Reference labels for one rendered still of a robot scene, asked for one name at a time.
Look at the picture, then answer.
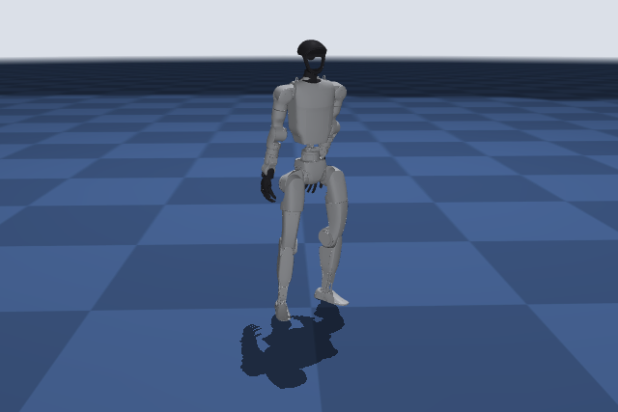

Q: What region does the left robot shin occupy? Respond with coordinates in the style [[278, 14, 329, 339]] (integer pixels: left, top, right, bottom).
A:
[[319, 236, 342, 293]]

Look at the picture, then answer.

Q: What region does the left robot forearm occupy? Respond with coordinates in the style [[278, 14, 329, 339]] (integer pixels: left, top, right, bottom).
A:
[[318, 133, 337, 158]]

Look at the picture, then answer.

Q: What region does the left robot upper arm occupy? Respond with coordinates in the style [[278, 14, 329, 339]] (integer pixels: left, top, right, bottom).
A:
[[329, 81, 347, 135]]

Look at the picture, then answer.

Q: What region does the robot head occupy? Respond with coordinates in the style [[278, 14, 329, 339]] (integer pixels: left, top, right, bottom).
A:
[[297, 40, 326, 83]]

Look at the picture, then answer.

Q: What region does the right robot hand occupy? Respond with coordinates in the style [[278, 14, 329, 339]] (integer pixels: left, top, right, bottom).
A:
[[261, 168, 276, 203]]

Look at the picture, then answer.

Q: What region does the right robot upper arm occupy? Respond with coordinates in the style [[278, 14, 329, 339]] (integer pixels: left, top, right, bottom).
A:
[[271, 84, 295, 141]]

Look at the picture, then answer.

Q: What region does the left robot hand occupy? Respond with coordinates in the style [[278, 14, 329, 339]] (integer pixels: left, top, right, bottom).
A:
[[305, 158, 325, 193]]

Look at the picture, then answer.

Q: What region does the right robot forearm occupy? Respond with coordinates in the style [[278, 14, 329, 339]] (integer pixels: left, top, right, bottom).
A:
[[262, 127, 281, 175]]

